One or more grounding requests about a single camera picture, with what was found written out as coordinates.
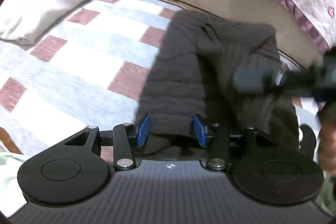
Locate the checkered white pink rug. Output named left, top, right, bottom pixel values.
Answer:
left=0, top=0, right=326, bottom=214

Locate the dark brown knit sweater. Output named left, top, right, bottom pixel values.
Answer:
left=137, top=11, right=299, bottom=159

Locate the person's hand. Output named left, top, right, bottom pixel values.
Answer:
left=318, top=102, right=335, bottom=177

